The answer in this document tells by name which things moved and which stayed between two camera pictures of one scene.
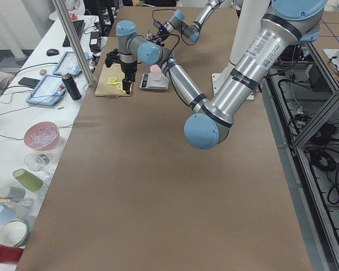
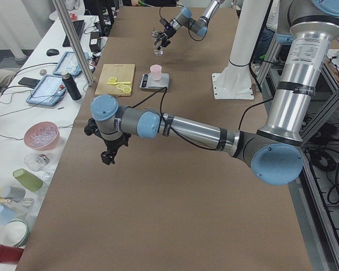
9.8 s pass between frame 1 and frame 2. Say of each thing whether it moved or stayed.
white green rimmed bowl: stayed
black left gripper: moved
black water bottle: stayed
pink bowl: stayed
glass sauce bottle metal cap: moved
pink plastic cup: stayed
